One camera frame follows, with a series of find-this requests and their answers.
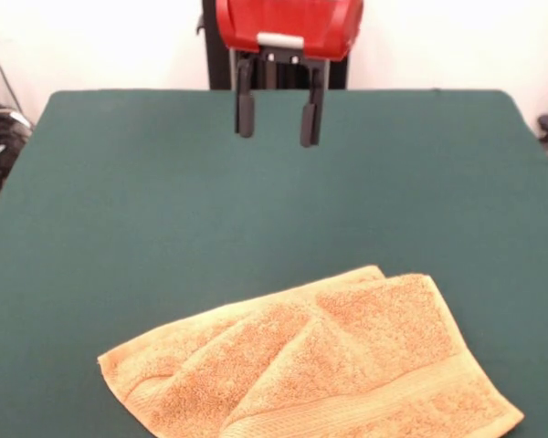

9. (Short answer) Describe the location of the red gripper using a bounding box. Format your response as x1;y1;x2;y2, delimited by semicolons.
214;0;364;149

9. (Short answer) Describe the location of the orange terry towel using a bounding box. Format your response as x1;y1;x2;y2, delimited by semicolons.
95;265;525;438

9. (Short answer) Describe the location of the dark green table cloth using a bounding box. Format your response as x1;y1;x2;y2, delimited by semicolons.
0;89;548;438

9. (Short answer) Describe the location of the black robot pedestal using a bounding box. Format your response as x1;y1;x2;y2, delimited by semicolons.
194;0;351;91

